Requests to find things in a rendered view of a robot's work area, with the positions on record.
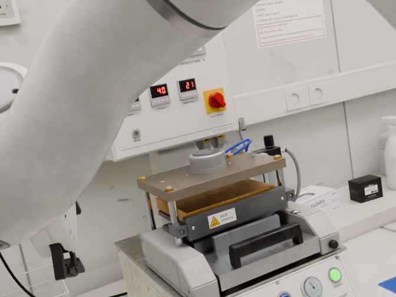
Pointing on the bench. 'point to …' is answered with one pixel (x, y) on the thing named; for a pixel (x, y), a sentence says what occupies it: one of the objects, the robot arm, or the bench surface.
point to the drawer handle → (264, 241)
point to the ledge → (363, 213)
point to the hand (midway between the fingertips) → (71, 239)
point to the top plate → (210, 172)
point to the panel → (284, 283)
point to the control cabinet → (181, 112)
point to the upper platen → (213, 198)
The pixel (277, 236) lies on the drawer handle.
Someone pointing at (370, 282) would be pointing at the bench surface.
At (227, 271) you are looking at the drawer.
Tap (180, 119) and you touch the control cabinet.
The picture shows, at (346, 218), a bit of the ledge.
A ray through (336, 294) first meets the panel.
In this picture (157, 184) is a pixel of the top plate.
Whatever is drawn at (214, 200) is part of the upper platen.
